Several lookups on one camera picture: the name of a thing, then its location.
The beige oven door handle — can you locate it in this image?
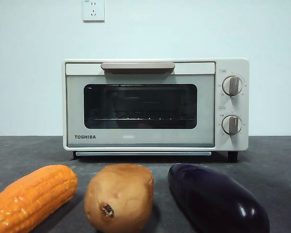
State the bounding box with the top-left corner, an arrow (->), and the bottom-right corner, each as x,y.
101,62 -> 175,75

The glass oven door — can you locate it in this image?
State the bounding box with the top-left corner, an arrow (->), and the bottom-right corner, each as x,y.
65,62 -> 216,148

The purple eggplant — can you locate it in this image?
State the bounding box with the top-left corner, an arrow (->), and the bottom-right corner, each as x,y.
167,163 -> 270,233

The round beige oven knob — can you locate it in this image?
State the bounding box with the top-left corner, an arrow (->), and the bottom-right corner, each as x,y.
221,115 -> 243,135
222,75 -> 243,97

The cream Toshiba toaster oven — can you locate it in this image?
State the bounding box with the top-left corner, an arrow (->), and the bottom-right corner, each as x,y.
62,57 -> 250,163

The metal crumb tray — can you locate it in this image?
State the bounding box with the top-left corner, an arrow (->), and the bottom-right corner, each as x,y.
75,151 -> 212,156

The brown potato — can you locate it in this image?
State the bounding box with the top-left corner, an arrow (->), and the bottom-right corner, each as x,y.
84,163 -> 154,233

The orange corn cob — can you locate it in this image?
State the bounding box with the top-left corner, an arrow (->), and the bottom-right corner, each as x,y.
0,164 -> 79,233

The wire oven rack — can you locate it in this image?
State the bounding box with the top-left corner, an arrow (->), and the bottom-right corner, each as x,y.
91,116 -> 194,122

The white wall socket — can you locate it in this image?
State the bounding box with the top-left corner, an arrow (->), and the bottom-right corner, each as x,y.
83,0 -> 105,23

